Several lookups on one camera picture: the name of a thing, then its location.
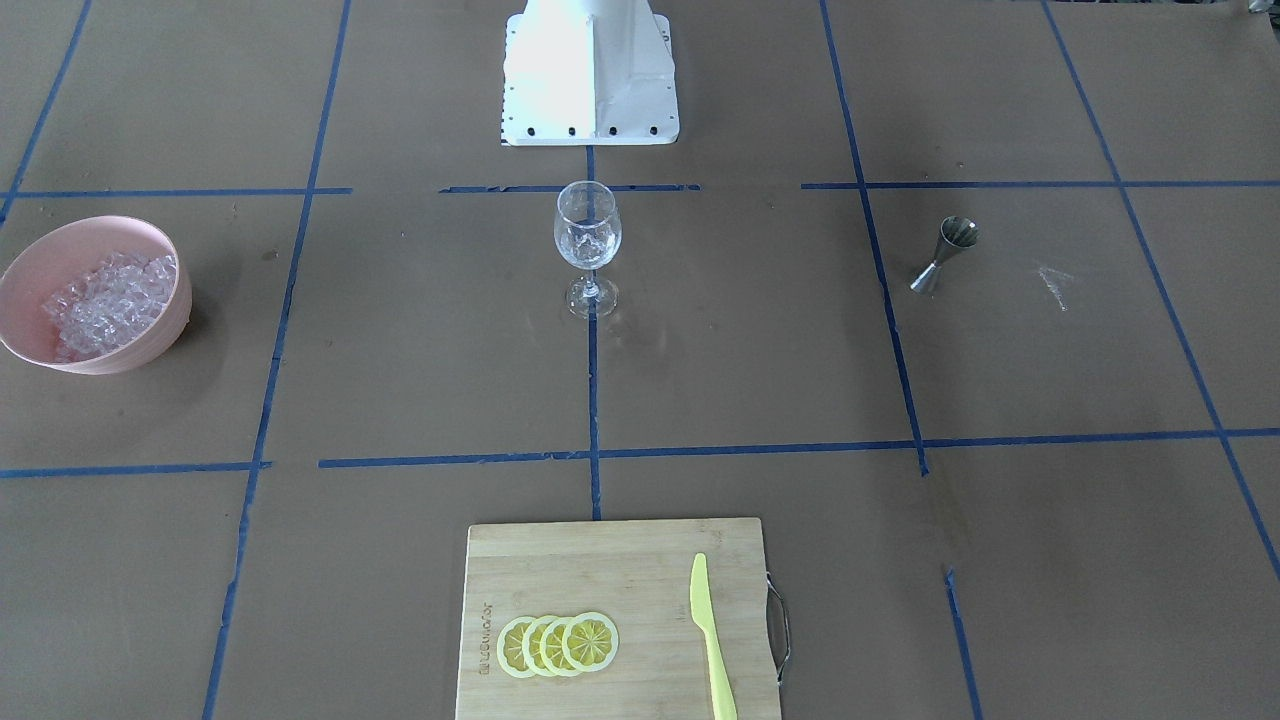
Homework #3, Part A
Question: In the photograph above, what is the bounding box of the steel double jigger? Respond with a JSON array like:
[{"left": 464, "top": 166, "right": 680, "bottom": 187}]
[{"left": 909, "top": 217, "right": 980, "bottom": 296}]

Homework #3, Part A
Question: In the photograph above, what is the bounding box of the clear wine glass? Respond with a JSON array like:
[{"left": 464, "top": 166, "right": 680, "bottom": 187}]
[{"left": 553, "top": 179, "right": 623, "bottom": 319}]

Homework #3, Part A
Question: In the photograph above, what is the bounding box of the pile of ice cubes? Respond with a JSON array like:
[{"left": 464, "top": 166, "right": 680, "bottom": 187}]
[{"left": 41, "top": 252, "right": 178, "bottom": 363}]

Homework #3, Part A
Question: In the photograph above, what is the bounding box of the bamboo cutting board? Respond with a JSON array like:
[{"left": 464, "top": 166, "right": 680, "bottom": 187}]
[{"left": 454, "top": 518, "right": 782, "bottom": 719}]

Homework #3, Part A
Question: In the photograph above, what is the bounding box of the lemon slice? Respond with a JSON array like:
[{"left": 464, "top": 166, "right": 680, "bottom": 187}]
[
  {"left": 521, "top": 615, "right": 556, "bottom": 676},
  {"left": 539, "top": 616, "right": 580, "bottom": 676},
  {"left": 498, "top": 616, "right": 535, "bottom": 678},
  {"left": 564, "top": 611, "right": 620, "bottom": 673}
]

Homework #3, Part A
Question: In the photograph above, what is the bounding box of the yellow plastic knife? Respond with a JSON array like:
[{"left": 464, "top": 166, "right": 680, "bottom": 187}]
[{"left": 689, "top": 552, "right": 739, "bottom": 719}]

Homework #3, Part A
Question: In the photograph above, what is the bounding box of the pink bowl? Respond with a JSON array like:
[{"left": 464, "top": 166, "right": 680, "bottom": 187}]
[{"left": 1, "top": 215, "right": 192, "bottom": 375}]

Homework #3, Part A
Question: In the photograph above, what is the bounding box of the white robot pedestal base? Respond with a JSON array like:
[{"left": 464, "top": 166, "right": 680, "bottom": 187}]
[{"left": 500, "top": 1, "right": 681, "bottom": 147}]

